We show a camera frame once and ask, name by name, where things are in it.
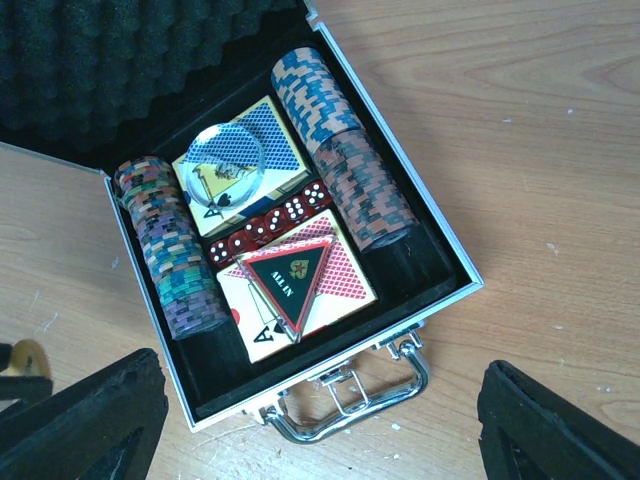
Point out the chip row in case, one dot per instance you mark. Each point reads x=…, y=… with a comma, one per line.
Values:
x=184, y=282
x=363, y=189

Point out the clear round dealer button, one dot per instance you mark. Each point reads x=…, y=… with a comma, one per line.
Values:
x=223, y=167

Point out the yellow blind button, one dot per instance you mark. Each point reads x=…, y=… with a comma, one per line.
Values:
x=28, y=358

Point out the blue playing card deck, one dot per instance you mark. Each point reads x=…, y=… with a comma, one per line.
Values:
x=286, y=168

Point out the red playing card deck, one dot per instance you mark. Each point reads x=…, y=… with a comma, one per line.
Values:
x=342, y=291

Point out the silver aluminium poker case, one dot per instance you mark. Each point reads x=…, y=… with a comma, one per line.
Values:
x=99, y=83

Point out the right chip row in case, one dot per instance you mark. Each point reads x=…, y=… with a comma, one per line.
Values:
x=363, y=189

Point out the red dice row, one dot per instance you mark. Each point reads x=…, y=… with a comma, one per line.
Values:
x=262, y=229

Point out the black triangular dealer token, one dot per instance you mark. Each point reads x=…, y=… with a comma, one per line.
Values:
x=286, y=278

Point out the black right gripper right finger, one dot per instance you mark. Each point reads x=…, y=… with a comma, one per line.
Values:
x=530, y=432

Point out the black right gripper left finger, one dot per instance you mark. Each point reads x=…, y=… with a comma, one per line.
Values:
x=106, y=426

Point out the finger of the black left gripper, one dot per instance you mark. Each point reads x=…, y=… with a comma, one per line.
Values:
x=20, y=392

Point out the left chip row in case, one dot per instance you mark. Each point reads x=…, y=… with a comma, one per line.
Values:
x=184, y=282

